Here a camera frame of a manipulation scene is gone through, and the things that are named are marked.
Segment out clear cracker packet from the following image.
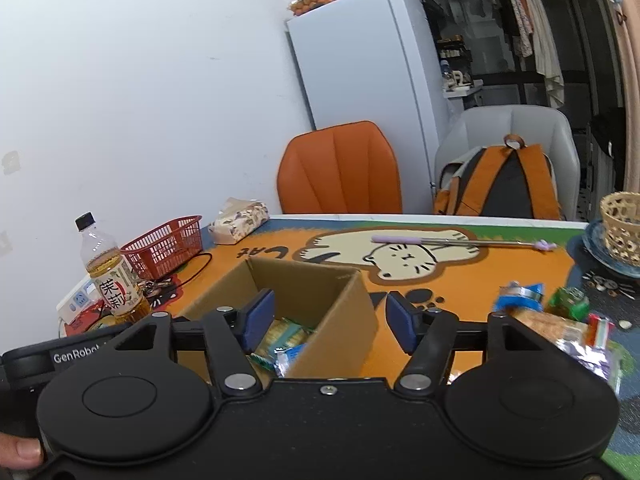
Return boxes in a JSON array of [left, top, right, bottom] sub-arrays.
[[509, 308, 588, 356]]

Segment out red and blue snack bar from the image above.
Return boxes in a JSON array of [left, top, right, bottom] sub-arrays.
[[586, 313, 614, 351]]

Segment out purple bread packet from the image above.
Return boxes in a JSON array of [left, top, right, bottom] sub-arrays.
[[555, 339, 622, 396]]

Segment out person's left hand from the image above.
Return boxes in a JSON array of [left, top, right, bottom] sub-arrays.
[[0, 432, 43, 470]]

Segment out yellow snack packet in box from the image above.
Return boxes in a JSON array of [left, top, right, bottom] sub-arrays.
[[250, 318, 314, 378]]

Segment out cartoon cat table mat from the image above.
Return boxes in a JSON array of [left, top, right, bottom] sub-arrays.
[[150, 217, 639, 479]]

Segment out brown cardboard box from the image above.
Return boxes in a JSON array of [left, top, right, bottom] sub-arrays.
[[181, 258, 378, 378]]

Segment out blue snack packet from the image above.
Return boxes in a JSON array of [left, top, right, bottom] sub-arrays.
[[494, 282, 544, 312]]

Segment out red plastic basket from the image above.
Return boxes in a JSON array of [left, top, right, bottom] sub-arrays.
[[120, 216, 203, 281]]

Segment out patterned tissue pack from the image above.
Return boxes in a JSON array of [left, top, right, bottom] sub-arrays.
[[207, 197, 270, 245]]

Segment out tea bottle black cap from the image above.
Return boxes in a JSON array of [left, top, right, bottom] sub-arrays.
[[75, 212, 151, 323]]

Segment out green snack packet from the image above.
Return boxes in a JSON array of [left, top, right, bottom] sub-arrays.
[[544, 287, 590, 322]]

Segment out orange and black backpack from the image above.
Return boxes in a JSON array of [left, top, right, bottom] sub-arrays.
[[434, 134, 563, 220]]

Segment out orange chair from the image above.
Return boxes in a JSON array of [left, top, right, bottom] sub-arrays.
[[277, 120, 402, 214]]

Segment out blue ceramic plate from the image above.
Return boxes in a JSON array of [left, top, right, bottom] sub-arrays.
[[582, 220, 640, 281]]

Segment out woven bamboo basket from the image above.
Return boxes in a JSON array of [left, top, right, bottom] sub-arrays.
[[600, 192, 640, 268]]

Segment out grey armchair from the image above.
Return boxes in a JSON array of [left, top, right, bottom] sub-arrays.
[[434, 105, 580, 221]]

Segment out white refrigerator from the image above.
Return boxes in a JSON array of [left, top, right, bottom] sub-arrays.
[[286, 0, 450, 214]]

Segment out hanging clothes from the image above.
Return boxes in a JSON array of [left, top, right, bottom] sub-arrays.
[[491, 0, 565, 108]]

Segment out pink curtain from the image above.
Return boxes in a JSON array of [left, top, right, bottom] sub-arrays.
[[605, 0, 640, 192]]

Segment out black cable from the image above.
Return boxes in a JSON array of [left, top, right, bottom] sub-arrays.
[[144, 251, 214, 302]]

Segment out purple handled metal stick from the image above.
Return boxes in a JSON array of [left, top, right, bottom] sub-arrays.
[[371, 236, 558, 252]]

